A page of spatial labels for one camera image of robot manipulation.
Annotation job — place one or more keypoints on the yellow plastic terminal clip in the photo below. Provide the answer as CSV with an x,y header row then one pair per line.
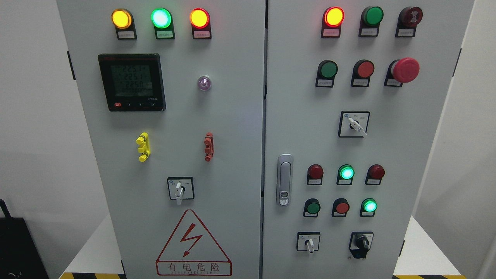
x,y
143,146

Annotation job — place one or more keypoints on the red push button lower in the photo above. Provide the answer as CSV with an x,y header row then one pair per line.
x,y
340,208

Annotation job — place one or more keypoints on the dark red indicator light left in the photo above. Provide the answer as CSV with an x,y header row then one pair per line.
x,y
315,175

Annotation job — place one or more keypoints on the small purple clear lamp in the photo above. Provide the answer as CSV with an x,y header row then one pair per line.
x,y
204,83

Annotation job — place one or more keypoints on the green lit indicator light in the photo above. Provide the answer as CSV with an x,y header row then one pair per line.
x,y
345,175
163,24

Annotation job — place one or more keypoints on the black bag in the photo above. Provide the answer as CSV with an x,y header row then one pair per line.
x,y
19,258

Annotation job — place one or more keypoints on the dark red indicator light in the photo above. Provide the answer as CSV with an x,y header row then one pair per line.
x,y
375,175
315,175

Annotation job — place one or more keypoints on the red push button upper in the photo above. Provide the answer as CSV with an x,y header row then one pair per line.
x,y
362,71

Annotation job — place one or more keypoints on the green indicator light top right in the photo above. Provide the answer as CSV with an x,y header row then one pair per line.
x,y
371,18

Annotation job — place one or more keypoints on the white platform with hazard stripes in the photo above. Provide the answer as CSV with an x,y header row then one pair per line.
x,y
420,258

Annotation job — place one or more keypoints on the red triangle electric warning sticker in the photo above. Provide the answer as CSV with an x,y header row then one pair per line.
x,y
191,250

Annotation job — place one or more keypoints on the black rotary knob switch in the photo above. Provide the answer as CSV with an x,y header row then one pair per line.
x,y
360,243

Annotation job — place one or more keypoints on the green push button upper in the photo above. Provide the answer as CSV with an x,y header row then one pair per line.
x,y
326,73

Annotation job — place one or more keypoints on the green lit indicator light middle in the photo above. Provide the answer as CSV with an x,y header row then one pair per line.
x,y
345,175

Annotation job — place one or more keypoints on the dark red indicator light right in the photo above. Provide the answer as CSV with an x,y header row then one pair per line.
x,y
375,175

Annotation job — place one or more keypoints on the red lit indicator light right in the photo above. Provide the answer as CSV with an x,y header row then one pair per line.
x,y
332,20

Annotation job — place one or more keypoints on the green lit push button lower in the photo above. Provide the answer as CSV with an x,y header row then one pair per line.
x,y
368,207

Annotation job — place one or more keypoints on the yellow indicator light top left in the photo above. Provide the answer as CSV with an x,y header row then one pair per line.
x,y
123,22

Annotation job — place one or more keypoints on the red plastic terminal clip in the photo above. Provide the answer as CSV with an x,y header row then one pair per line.
x,y
209,148

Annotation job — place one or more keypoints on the grey electrical control cabinet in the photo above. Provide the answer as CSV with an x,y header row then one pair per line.
x,y
262,59

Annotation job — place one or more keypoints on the white rotary selector switch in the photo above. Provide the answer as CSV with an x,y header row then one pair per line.
x,y
353,124
181,189
308,241

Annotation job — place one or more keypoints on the black digital power meter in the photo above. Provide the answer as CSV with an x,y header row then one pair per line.
x,y
132,81

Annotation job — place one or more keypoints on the red push button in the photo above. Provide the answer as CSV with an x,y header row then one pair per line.
x,y
340,208
362,71

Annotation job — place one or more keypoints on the red lit indicator light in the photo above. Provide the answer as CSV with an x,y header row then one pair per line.
x,y
200,23
332,20

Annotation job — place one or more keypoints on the red lit indicator light left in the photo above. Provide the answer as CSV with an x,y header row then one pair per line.
x,y
200,23

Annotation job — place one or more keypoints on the red mushroom emergency stop button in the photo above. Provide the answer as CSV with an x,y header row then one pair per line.
x,y
402,71

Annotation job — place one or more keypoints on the dark red buzzer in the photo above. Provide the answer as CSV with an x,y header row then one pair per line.
x,y
408,20

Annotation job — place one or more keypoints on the chrome cabinet door handle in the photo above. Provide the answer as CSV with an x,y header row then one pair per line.
x,y
284,179

